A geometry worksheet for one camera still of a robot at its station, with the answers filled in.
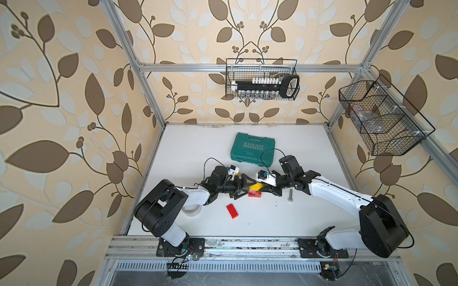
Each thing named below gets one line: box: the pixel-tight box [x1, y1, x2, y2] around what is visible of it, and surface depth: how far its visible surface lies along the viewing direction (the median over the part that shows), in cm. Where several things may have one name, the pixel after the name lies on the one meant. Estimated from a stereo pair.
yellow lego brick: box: [249, 182, 263, 191], surface depth 82 cm
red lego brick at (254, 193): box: [248, 190, 262, 198], surface depth 88 cm
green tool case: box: [230, 132, 276, 168], surface depth 104 cm
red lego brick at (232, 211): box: [226, 203, 239, 220], surface depth 85 cm
